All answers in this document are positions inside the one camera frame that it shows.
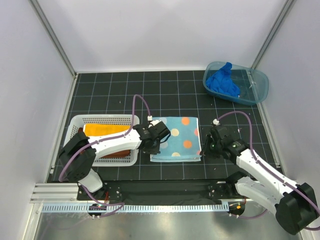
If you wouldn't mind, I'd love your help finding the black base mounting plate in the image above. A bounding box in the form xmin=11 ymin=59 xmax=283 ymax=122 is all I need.
xmin=91 ymin=179 xmax=244 ymax=206

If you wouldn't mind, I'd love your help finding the aluminium frame post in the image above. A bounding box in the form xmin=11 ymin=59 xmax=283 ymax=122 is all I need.
xmin=28 ymin=0 xmax=77 ymax=78
xmin=251 ymin=0 xmax=297 ymax=69

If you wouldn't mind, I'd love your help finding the white perforated plastic basket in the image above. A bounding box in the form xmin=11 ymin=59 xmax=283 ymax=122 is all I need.
xmin=63 ymin=114 xmax=139 ymax=167

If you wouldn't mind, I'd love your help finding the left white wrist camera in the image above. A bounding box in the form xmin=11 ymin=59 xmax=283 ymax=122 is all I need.
xmin=147 ymin=115 xmax=163 ymax=128

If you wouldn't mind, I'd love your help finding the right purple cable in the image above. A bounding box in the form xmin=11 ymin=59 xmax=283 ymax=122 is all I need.
xmin=212 ymin=111 xmax=320 ymax=231

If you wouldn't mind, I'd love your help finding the slotted cable duct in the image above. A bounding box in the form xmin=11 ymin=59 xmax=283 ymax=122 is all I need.
xmin=41 ymin=202 xmax=229 ymax=213

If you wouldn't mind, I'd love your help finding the bright blue cloth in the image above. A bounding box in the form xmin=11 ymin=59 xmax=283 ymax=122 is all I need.
xmin=205 ymin=62 xmax=241 ymax=98

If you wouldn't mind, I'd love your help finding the left aluminium frame post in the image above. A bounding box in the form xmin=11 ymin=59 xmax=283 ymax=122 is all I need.
xmin=28 ymin=0 xmax=77 ymax=78

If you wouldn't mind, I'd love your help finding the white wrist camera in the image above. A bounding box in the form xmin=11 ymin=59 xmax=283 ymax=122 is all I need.
xmin=212 ymin=119 xmax=220 ymax=126
xmin=147 ymin=115 xmax=163 ymax=128

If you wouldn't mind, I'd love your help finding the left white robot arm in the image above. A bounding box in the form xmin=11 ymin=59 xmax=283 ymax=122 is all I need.
xmin=58 ymin=120 xmax=171 ymax=200

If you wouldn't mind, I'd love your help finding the aluminium front rail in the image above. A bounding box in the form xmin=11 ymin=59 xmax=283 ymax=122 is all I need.
xmin=30 ymin=183 xmax=78 ymax=204

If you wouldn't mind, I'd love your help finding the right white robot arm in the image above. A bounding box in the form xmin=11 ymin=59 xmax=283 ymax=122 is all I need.
xmin=201 ymin=120 xmax=320 ymax=235

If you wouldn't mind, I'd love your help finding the light blue polka-dot towel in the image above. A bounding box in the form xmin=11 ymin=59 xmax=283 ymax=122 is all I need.
xmin=150 ymin=116 xmax=202 ymax=163

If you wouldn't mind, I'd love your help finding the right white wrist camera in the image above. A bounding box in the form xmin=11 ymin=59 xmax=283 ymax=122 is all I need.
xmin=212 ymin=119 xmax=220 ymax=126

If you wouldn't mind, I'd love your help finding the right aluminium frame post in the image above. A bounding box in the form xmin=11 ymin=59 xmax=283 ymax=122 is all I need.
xmin=251 ymin=0 xmax=297 ymax=69

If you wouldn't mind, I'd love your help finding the blue patterned towel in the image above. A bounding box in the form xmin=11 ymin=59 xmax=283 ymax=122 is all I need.
xmin=83 ymin=123 xmax=130 ymax=137

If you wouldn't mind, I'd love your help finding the brown towel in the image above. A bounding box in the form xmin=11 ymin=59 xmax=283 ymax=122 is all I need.
xmin=77 ymin=127 xmax=131 ymax=159

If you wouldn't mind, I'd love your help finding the blue plastic tub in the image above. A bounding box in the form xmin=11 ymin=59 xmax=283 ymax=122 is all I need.
xmin=202 ymin=61 xmax=269 ymax=106

